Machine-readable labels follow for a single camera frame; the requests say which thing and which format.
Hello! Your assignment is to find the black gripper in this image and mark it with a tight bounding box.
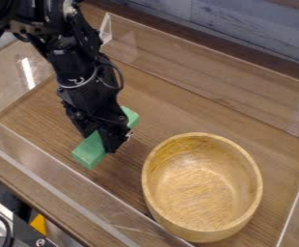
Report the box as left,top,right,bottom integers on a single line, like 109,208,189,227
57,64,131,153

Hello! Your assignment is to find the green rectangular block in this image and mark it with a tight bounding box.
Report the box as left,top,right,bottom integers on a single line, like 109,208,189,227
73,106,141,170

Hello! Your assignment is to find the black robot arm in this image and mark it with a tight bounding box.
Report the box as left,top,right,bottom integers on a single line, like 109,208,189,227
0,0,131,152

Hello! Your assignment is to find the brown wooden bowl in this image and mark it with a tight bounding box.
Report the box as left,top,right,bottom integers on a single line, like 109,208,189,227
142,132,264,243

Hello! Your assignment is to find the clear acrylic barrier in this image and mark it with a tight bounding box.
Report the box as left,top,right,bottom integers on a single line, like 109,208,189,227
0,123,194,247

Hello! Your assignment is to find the yellow tag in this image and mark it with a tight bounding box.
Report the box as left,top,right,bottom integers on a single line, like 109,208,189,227
31,214,49,235

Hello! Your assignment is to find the clear acrylic corner bracket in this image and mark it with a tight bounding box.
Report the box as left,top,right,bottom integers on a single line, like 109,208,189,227
99,14,113,44

